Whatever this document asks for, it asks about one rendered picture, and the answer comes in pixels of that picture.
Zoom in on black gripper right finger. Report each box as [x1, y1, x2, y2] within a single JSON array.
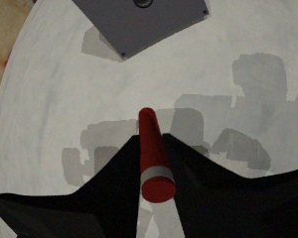
[[162, 134, 298, 238]]

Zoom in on dark grey sloped panel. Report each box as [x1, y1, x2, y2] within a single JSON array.
[[73, 0, 210, 59]]

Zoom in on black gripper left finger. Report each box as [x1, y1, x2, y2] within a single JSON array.
[[0, 135, 141, 238]]

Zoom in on dark red peg with white band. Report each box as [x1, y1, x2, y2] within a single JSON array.
[[138, 108, 177, 203]]

